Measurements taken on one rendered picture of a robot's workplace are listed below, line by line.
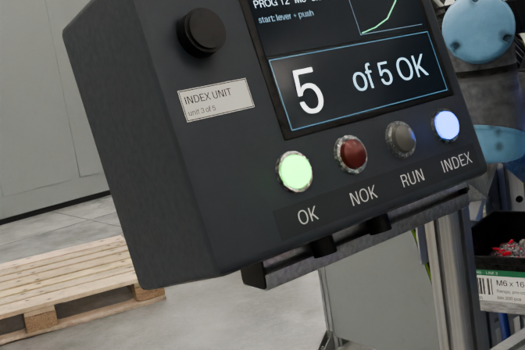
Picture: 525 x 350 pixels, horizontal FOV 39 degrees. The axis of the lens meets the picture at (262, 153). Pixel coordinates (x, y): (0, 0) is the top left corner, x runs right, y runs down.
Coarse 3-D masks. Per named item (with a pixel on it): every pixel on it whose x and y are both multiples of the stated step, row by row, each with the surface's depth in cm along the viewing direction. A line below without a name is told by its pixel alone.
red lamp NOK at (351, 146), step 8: (344, 136) 49; (352, 136) 49; (336, 144) 49; (344, 144) 49; (352, 144) 49; (360, 144) 49; (336, 152) 48; (344, 152) 48; (352, 152) 48; (360, 152) 49; (336, 160) 48; (344, 160) 48; (352, 160) 48; (360, 160) 49; (344, 168) 48; (352, 168) 49; (360, 168) 49
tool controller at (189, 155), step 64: (128, 0) 43; (192, 0) 45; (256, 0) 48; (320, 0) 51; (384, 0) 55; (128, 64) 45; (192, 64) 44; (256, 64) 47; (384, 64) 53; (448, 64) 57; (128, 128) 46; (192, 128) 43; (256, 128) 46; (320, 128) 48; (384, 128) 52; (128, 192) 48; (192, 192) 42; (256, 192) 44; (320, 192) 47; (384, 192) 50; (192, 256) 44; (256, 256) 43; (320, 256) 54
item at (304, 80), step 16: (320, 48) 50; (272, 64) 47; (288, 64) 48; (304, 64) 49; (320, 64) 50; (288, 80) 48; (304, 80) 48; (320, 80) 49; (288, 96) 47; (304, 96) 48; (320, 96) 49; (336, 96) 50; (288, 112) 47; (304, 112) 48; (320, 112) 49; (336, 112) 49; (304, 128) 47
